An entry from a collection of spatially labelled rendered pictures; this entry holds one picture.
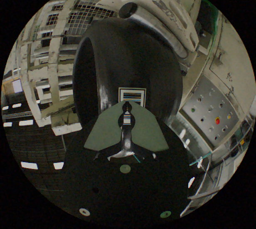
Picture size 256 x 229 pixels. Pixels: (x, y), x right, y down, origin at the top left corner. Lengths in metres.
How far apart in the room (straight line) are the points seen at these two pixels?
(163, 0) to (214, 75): 0.59
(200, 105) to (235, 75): 0.41
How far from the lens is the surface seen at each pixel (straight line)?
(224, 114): 0.79
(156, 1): 0.19
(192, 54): 0.45
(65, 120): 0.85
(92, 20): 0.43
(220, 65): 0.71
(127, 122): 0.15
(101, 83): 0.17
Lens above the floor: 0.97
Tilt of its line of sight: 34 degrees up
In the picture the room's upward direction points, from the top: 155 degrees counter-clockwise
